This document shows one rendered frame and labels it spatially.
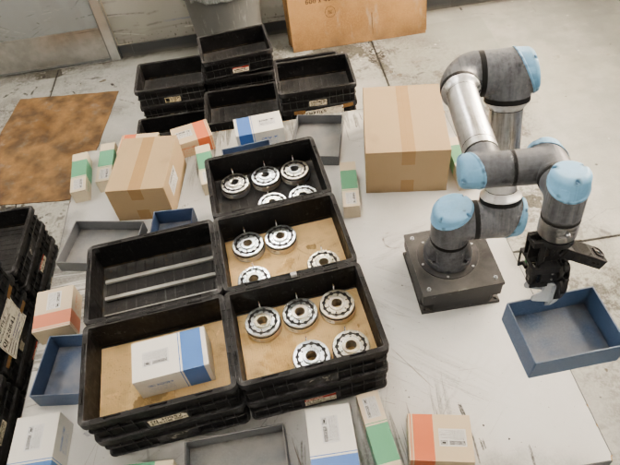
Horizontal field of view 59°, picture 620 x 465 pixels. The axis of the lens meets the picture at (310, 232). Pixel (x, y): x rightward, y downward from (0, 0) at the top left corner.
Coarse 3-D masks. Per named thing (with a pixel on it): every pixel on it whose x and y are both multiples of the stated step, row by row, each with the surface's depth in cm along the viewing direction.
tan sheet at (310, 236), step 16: (304, 224) 185; (320, 224) 184; (304, 240) 180; (320, 240) 179; (336, 240) 179; (272, 256) 177; (288, 256) 176; (304, 256) 176; (240, 272) 174; (272, 272) 173; (288, 272) 172
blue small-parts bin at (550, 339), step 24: (504, 312) 124; (528, 312) 126; (552, 312) 127; (576, 312) 126; (600, 312) 121; (528, 336) 123; (552, 336) 123; (576, 336) 122; (600, 336) 122; (528, 360) 116; (552, 360) 113; (576, 360) 115; (600, 360) 117
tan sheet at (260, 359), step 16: (240, 320) 162; (320, 320) 160; (352, 320) 158; (240, 336) 158; (288, 336) 157; (304, 336) 157; (320, 336) 156; (336, 336) 156; (368, 336) 155; (256, 352) 154; (272, 352) 154; (288, 352) 154; (256, 368) 151; (272, 368) 151; (288, 368) 150
